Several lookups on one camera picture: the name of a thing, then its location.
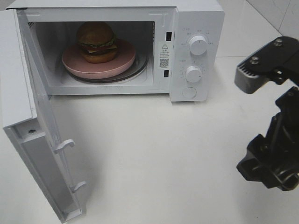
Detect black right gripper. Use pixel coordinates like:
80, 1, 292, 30
236, 87, 299, 191

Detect burger with lettuce and cheese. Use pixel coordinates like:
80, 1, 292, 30
76, 21, 118, 63

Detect white microwave knob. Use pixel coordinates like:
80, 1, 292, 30
188, 35, 208, 56
185, 66, 202, 83

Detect white microwave door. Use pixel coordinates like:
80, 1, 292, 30
0, 9, 85, 223

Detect white microwave oven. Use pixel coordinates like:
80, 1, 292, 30
0, 0, 225, 102

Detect glass microwave turntable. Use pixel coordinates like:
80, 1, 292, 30
63, 54, 148, 84

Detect upper white microwave knob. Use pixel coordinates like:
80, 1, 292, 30
188, 35, 208, 56

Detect white warning label sticker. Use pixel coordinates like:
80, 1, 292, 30
158, 42, 171, 69

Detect pink round plate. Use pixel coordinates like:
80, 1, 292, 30
62, 40, 136, 80

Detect lower white microwave knob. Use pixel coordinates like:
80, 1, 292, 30
185, 66, 202, 83

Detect round white door button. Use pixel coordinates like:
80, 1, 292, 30
182, 87, 197, 98

